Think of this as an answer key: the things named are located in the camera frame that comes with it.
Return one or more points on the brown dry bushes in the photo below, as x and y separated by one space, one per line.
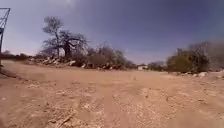
103 58

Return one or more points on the small pale building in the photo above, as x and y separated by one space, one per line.
142 67

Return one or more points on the brown bare dirt ground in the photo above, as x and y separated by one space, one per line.
110 96

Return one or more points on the large bare tree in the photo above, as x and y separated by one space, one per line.
65 41

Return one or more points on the pile of pale rocks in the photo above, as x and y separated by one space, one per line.
50 61

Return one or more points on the olive green bush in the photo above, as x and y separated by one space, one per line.
186 61

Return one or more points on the distant dark treeline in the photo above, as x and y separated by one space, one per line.
15 56

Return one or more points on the bare grey tree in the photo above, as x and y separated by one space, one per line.
213 53

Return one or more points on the metal lattice tower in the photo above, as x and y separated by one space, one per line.
3 23

